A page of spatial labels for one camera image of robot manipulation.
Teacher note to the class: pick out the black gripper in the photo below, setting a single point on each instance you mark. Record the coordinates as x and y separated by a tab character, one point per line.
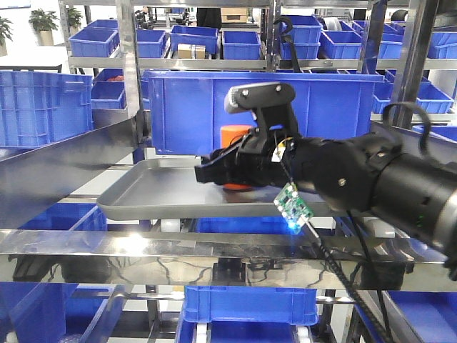
257	159

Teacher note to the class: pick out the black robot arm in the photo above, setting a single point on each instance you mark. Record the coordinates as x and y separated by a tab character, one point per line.
369	173

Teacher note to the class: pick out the orange cylindrical capacitor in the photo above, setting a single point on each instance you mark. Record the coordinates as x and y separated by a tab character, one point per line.
229	134

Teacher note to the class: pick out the large blue plastic bin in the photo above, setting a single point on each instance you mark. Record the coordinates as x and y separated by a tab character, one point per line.
187	107

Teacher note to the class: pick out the potted plant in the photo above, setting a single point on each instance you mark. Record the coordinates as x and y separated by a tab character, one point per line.
43	23

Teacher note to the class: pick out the grey metal tray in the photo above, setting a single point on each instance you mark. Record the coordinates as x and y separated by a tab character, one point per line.
165	187

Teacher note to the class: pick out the stainless steel shelf rack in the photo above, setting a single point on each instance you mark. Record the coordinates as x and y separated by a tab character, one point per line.
34	179

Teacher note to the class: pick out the blue crate at left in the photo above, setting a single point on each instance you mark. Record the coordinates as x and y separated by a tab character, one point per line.
40	108

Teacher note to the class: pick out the green circuit board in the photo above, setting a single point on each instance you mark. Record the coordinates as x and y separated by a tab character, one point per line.
293	208

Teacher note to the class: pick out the blue bin lower centre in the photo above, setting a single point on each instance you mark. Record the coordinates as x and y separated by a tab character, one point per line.
247	314

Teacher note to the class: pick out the cardboard box on shelf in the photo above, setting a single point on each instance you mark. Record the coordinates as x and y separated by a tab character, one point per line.
191	51

